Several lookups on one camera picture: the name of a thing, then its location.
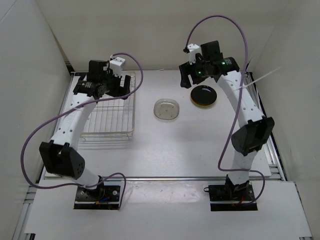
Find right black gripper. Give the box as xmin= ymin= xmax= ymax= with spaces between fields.
xmin=179 ymin=56 xmax=210 ymax=89

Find black plate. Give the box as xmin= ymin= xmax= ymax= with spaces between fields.
xmin=190 ymin=85 xmax=217 ymax=105

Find grey plate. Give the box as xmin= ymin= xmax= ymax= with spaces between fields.
xmin=153 ymin=98 xmax=180 ymax=121

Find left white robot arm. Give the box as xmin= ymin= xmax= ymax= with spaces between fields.
xmin=39 ymin=57 xmax=131 ymax=200

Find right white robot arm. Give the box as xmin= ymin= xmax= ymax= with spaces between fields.
xmin=179 ymin=41 xmax=275 ymax=200

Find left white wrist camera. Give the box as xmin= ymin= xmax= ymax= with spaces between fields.
xmin=109 ymin=57 xmax=126 ymax=78

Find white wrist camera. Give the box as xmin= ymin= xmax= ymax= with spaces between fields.
xmin=183 ymin=43 xmax=202 ymax=65
xmin=109 ymin=57 xmax=126 ymax=78

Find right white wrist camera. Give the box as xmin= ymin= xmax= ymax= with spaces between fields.
xmin=183 ymin=43 xmax=202 ymax=65

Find metal wire dish rack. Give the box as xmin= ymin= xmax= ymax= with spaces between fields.
xmin=74 ymin=71 xmax=137 ymax=142

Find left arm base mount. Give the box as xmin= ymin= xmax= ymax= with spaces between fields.
xmin=73 ymin=180 xmax=123 ymax=211

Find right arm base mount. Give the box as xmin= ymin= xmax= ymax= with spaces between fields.
xmin=203 ymin=184 xmax=258 ymax=212

